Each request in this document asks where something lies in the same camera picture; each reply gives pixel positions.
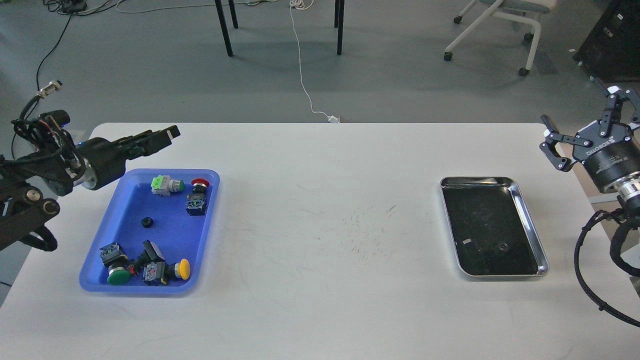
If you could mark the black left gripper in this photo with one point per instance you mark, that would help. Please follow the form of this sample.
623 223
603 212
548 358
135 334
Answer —
105 162

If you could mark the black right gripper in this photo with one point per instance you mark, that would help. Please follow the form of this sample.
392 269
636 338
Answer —
610 157

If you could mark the black bevel gear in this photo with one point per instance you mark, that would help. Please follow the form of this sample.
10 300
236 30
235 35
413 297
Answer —
501 248

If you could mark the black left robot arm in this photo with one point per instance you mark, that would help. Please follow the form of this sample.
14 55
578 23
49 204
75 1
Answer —
62 165

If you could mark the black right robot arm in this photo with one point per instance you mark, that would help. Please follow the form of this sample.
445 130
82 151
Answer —
559 150

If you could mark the black equipment case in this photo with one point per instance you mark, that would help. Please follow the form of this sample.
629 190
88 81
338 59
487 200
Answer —
611 51

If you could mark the red emergency stop button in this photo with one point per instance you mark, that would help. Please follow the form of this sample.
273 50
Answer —
197 200

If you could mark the blue plastic tray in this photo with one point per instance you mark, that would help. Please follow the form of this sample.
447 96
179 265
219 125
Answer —
177 234

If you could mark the large green mushroom button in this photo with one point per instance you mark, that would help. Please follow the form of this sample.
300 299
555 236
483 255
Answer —
116 262

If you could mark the silver metal tray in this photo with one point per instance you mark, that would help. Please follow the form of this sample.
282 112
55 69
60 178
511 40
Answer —
484 211

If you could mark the white power adapter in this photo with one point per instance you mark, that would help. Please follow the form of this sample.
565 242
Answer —
334 119

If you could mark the green push button switch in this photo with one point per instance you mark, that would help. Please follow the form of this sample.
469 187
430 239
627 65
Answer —
164 185

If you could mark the black selector switch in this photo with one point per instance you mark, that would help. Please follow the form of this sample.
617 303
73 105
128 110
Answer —
150 253

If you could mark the yellow push button switch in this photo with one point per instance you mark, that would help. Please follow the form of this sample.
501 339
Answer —
158 273

